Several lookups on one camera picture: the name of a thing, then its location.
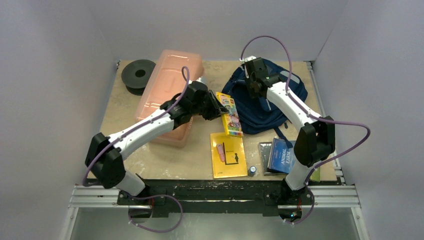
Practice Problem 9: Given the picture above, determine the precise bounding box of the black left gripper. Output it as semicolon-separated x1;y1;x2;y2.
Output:
191;90;229;121

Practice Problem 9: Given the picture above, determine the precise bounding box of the colourful crayon box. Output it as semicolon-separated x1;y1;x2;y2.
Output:
215;92;244;137

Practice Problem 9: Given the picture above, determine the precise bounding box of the navy blue student backpack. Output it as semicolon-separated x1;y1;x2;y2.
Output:
221;59;308;135

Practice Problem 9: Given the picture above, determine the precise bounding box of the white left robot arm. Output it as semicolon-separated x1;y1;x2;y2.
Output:
85;81;229;205

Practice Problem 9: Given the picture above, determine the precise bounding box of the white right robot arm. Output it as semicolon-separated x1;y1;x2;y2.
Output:
242;56;335;204

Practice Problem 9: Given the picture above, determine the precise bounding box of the pink pen toy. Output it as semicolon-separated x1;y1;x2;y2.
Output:
216;143;226;163

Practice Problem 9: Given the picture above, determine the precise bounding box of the yellow book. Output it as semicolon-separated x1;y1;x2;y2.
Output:
210;132;248;179

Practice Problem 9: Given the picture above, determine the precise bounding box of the dark book under blue book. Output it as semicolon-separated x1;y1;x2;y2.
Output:
258;142;273;176

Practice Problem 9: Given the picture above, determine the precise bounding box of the pink translucent storage box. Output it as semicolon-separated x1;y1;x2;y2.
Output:
134;49;205;148

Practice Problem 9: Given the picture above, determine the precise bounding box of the small blue glue stick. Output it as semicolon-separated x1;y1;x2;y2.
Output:
247;165;257;177

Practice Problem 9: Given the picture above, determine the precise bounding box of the blue Animal Farm book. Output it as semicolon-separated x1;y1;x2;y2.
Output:
267;138;297;174

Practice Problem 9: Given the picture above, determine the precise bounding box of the black filament spool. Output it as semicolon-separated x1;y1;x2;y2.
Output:
121;59;156;96

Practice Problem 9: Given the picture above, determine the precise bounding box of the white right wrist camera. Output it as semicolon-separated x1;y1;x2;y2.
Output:
240;55;257;79

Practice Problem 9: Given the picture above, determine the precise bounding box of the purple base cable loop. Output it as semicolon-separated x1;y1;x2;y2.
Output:
128;193;184;233

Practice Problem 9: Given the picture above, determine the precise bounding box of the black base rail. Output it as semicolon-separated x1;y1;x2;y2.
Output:
117;179;312;218

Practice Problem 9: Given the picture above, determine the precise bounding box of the aluminium frame rail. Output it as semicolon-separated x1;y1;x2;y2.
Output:
310;185;361;208

